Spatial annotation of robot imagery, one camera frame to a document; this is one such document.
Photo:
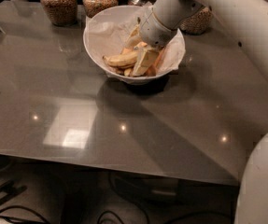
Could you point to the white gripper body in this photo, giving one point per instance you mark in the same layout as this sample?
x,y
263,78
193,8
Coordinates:
x,y
154,31

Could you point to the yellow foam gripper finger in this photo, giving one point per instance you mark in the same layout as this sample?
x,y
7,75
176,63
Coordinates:
x,y
133,38
145,59

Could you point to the yellow banana across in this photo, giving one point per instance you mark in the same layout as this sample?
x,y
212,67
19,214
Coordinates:
x,y
121,60

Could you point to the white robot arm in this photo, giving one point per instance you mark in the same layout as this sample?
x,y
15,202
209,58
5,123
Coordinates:
x,y
247,22

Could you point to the orange banana right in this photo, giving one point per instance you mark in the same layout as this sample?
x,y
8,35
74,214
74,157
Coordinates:
x,y
158,58

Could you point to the orange banana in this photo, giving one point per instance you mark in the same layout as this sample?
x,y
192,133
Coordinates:
x,y
151,72
126,50
158,58

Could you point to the orange banana middle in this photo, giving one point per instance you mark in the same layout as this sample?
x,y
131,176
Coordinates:
x,y
151,72

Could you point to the orange banana left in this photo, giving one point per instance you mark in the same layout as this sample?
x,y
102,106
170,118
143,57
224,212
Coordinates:
x,y
126,50

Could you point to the yellow banana upright stem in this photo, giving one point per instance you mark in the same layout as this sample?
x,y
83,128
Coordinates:
x,y
128,72

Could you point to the white bowl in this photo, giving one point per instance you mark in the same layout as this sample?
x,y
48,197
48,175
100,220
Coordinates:
x,y
115,25

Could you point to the white paper bowl liner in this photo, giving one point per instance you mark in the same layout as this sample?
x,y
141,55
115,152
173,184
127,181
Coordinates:
x,y
108,34

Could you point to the glass jar of chickpeas right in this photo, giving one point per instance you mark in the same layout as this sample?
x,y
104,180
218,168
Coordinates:
x,y
198,23

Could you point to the glass jar of grains left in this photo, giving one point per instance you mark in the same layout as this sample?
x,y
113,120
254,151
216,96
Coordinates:
x,y
61,12

